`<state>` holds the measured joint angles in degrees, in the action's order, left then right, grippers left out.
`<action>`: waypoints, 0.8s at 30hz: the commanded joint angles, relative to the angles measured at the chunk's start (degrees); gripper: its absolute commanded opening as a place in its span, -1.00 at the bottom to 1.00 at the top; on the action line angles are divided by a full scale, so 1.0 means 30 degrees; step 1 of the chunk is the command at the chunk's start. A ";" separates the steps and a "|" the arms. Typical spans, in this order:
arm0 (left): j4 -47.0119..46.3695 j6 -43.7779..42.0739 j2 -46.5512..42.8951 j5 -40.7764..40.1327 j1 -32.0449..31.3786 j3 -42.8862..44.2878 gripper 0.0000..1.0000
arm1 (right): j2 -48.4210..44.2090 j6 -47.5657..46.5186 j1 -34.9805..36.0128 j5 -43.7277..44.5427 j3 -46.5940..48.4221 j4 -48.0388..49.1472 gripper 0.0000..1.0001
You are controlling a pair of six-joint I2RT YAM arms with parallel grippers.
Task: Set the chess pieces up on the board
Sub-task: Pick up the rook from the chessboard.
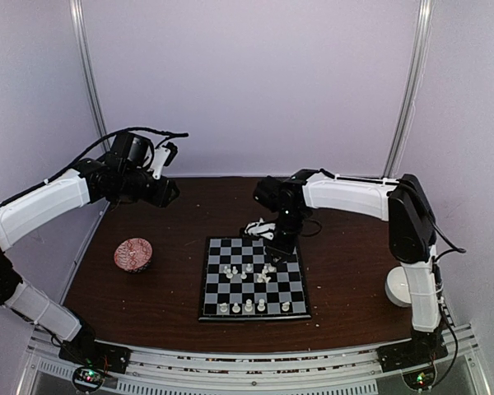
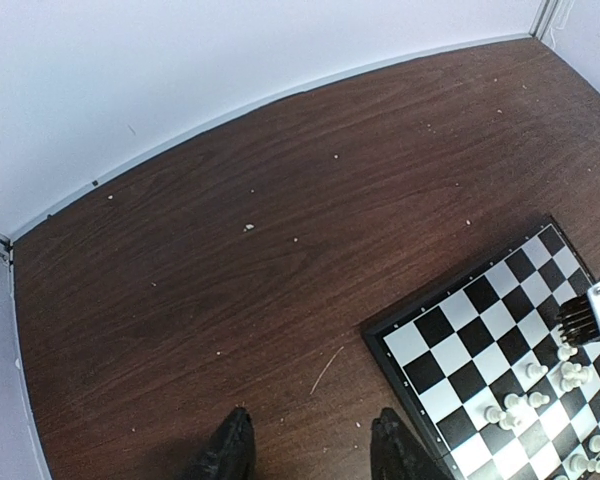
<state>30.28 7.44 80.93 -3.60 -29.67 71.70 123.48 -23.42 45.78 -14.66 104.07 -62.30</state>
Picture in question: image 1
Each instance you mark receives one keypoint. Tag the left aluminium frame post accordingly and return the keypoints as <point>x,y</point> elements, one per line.
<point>79,27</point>

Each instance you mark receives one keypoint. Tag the black grey chessboard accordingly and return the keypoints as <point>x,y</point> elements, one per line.
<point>287,282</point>

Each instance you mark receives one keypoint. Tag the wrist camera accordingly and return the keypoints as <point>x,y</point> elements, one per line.
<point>163,156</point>
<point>260,229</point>

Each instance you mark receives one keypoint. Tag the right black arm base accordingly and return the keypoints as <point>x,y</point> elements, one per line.
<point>416,357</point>

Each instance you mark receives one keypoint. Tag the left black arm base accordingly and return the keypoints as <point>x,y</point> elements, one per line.
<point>97,362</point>

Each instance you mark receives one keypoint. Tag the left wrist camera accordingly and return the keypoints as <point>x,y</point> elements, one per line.
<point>163,156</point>

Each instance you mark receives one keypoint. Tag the aluminium frame post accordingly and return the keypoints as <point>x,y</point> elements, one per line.
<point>79,27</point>
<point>414,78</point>

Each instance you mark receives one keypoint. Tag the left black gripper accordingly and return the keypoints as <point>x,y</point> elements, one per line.
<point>160,197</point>

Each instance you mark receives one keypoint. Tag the fallen white chess piece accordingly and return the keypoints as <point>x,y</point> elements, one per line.
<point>263,279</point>

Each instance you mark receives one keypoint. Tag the white bowl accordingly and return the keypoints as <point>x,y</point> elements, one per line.
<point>396,288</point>

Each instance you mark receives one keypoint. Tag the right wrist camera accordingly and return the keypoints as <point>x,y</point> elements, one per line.
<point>260,229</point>

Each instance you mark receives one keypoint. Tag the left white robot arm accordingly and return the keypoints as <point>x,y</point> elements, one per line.
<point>75,186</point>

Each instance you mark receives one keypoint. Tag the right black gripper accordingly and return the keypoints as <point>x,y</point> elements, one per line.
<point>280,250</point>

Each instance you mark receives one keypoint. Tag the red patterned bowl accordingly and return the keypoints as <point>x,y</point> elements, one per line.
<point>133,255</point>

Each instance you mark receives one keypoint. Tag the right aluminium frame post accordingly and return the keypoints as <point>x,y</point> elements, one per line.
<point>414,78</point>

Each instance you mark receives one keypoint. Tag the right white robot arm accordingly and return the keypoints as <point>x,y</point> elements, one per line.
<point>401,203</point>

